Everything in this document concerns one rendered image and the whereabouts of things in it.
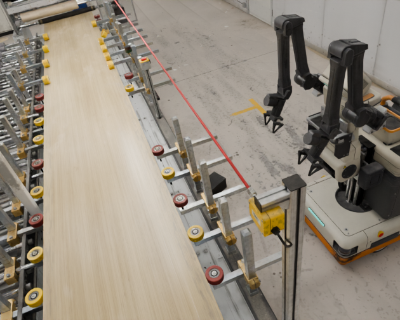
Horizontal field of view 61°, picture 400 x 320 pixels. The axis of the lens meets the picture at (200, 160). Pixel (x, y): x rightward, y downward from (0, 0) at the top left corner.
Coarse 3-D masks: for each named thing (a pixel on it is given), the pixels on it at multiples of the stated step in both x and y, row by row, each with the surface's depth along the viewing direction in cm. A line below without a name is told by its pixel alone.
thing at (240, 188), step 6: (240, 186) 198; (222, 192) 196; (228, 192) 195; (234, 192) 196; (216, 198) 194; (192, 204) 192; (198, 204) 192; (204, 204) 194; (180, 210) 191; (186, 210) 191; (192, 210) 193
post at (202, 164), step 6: (198, 162) 171; (204, 162) 170; (204, 168) 172; (204, 174) 174; (204, 180) 177; (204, 186) 179; (210, 186) 180; (204, 192) 186; (210, 192) 183; (210, 198) 186; (210, 204) 189; (210, 216) 195; (216, 216) 196
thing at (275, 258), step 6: (264, 258) 158; (270, 258) 158; (276, 258) 157; (258, 264) 156; (264, 264) 156; (270, 264) 158; (240, 270) 155; (228, 276) 154; (234, 276) 154; (240, 276) 155; (222, 282) 153; (228, 282) 154; (216, 288) 153
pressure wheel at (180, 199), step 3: (177, 195) 188; (180, 195) 188; (183, 195) 187; (186, 195) 187; (174, 198) 186; (177, 198) 187; (180, 198) 185; (183, 198) 186; (186, 198) 185; (174, 201) 185; (177, 201) 184; (180, 201) 184; (183, 201) 183; (186, 201) 185; (177, 204) 184; (180, 204) 183; (183, 204) 184; (186, 204) 186; (177, 207) 186; (180, 207) 185
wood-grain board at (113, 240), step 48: (96, 48) 385; (48, 96) 310; (96, 96) 295; (48, 144) 249; (96, 144) 239; (144, 144) 230; (48, 192) 208; (96, 192) 201; (144, 192) 194; (48, 240) 178; (96, 240) 173; (144, 240) 169; (48, 288) 156; (96, 288) 152; (144, 288) 149; (192, 288) 145
